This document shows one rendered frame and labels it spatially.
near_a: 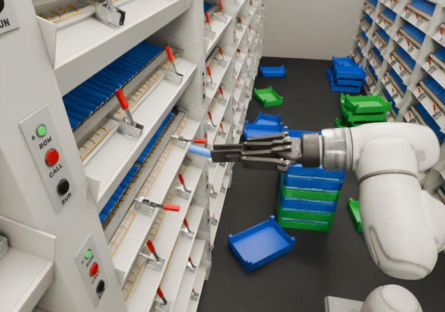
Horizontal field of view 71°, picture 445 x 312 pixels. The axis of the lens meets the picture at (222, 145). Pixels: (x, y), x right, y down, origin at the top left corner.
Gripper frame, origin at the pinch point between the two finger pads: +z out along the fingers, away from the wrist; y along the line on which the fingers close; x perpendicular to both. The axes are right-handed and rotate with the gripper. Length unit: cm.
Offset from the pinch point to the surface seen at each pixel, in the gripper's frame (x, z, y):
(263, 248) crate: 101, 8, -55
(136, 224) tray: 6.7, 18.0, 16.4
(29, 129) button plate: -27.2, 8.6, 35.5
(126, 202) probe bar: 2.7, 20.1, 13.8
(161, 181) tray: 6.9, 17.9, 1.8
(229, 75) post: 17, 22, -101
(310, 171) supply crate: 62, -19, -74
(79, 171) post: -18.3, 10.5, 30.6
